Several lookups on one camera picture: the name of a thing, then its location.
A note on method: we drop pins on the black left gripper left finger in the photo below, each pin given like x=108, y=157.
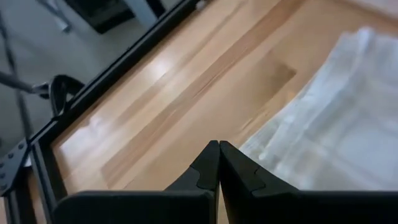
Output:
x=205, y=171

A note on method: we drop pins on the black clamp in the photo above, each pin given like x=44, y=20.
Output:
x=59, y=90

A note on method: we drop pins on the black metal table frame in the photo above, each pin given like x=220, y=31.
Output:
x=124, y=63

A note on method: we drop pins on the black floor box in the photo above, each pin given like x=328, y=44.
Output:
x=99, y=12

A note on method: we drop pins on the plain white towel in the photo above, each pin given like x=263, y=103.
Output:
x=342, y=124

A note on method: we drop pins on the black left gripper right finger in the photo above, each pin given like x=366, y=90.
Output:
x=245, y=177

